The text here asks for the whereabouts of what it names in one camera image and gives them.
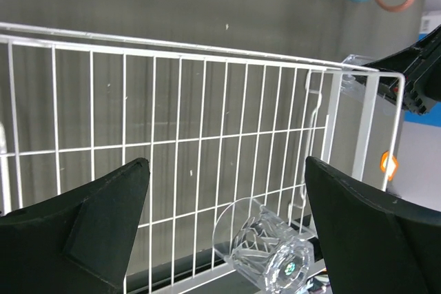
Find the clear glass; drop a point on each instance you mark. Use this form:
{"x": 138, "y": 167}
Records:
{"x": 262, "y": 247}
{"x": 353, "y": 86}

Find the white wire dish rack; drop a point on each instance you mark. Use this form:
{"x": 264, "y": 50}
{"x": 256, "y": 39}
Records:
{"x": 215, "y": 124}

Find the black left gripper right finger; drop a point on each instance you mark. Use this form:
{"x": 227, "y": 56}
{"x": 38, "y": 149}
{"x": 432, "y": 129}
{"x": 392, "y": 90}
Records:
{"x": 372, "y": 241}

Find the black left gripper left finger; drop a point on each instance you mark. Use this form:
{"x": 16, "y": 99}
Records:
{"x": 78, "y": 242}

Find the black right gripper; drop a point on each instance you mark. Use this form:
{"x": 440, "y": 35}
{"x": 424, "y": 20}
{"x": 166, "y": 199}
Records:
{"x": 403, "y": 62}

